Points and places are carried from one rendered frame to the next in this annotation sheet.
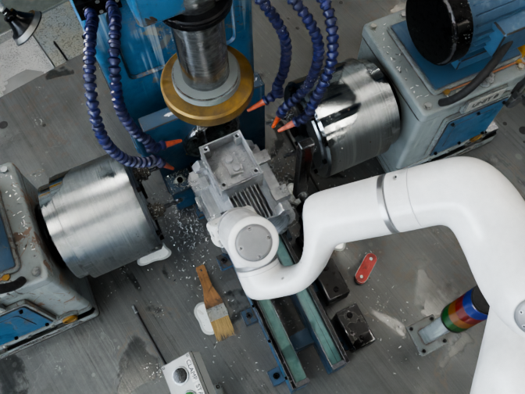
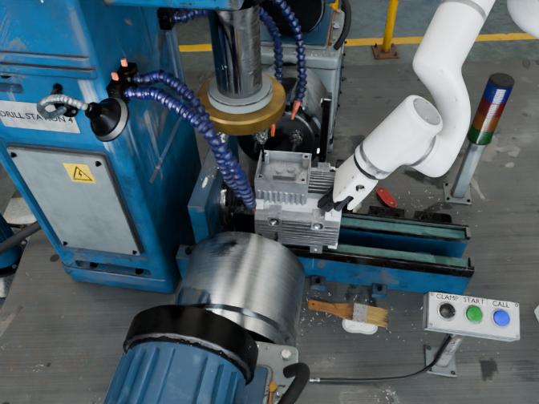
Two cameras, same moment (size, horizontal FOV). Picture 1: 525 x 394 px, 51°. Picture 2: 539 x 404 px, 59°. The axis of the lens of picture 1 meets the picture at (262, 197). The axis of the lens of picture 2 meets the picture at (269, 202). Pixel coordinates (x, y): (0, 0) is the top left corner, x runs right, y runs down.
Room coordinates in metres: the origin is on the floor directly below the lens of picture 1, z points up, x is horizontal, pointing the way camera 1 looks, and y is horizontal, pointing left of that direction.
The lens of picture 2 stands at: (0.12, 0.73, 1.91)
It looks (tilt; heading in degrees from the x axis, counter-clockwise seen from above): 49 degrees down; 305
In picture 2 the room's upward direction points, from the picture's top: 2 degrees counter-clockwise
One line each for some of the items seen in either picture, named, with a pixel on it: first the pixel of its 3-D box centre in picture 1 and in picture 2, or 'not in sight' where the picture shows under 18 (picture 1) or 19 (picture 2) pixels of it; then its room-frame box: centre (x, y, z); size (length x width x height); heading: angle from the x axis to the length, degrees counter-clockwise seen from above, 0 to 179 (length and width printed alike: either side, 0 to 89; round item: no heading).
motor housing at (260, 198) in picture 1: (241, 198); (299, 205); (0.51, 0.05, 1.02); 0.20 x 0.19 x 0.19; 25
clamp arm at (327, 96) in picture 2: (302, 171); (325, 138); (0.52, -0.09, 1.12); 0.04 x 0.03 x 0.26; 24
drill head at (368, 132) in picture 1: (348, 112); (285, 111); (0.72, -0.22, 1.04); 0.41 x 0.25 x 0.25; 114
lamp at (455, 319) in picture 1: (466, 311); (486, 118); (0.21, -0.41, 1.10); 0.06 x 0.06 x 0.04
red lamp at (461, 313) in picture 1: (473, 306); (492, 104); (0.21, -0.41, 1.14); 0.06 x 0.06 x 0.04
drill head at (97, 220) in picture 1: (83, 223); (233, 325); (0.45, 0.41, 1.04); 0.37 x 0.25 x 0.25; 114
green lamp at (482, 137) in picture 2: (458, 316); (481, 131); (0.21, -0.41, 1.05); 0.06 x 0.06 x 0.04
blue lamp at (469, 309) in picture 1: (482, 302); (497, 89); (0.21, -0.41, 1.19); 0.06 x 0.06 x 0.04
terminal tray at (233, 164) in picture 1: (231, 166); (283, 177); (0.55, 0.07, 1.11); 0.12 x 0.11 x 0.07; 25
